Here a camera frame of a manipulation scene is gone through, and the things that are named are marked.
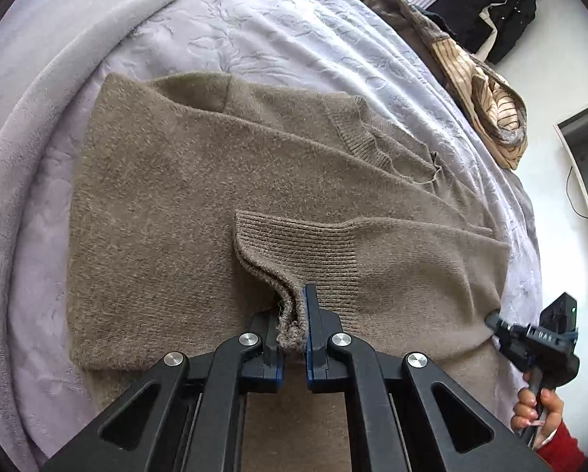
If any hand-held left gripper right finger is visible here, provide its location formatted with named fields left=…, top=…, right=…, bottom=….
left=304, top=284, right=545, bottom=472

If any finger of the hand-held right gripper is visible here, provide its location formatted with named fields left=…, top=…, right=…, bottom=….
left=485, top=309, right=514, bottom=342

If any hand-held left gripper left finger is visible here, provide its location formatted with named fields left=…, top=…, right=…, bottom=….
left=41, top=305, right=287, bottom=472

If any brown knit sweater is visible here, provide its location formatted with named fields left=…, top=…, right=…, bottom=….
left=67, top=71, right=514, bottom=472

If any person's right forearm red sleeve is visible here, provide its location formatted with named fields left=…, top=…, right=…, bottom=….
left=534, top=420, right=588, bottom=472

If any person's right hand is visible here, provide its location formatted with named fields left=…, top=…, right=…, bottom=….
left=510, top=387, right=566, bottom=442

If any beige striped garment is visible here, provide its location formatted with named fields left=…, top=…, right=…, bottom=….
left=429, top=37, right=529, bottom=171

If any black jacket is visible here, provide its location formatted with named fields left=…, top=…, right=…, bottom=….
left=427, top=0, right=538, bottom=65

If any lavender embossed blanket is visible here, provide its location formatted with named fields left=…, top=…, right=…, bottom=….
left=9, top=0, right=545, bottom=472

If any dark brown garment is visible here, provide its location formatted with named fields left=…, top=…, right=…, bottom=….
left=318, top=0, right=455, bottom=84

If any grey fleece blanket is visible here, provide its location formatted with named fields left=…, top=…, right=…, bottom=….
left=0, top=0, right=248, bottom=472

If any black cable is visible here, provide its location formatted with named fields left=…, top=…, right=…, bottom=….
left=566, top=164, right=588, bottom=220

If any wall television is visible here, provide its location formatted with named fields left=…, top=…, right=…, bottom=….
left=554, top=100, right=588, bottom=258

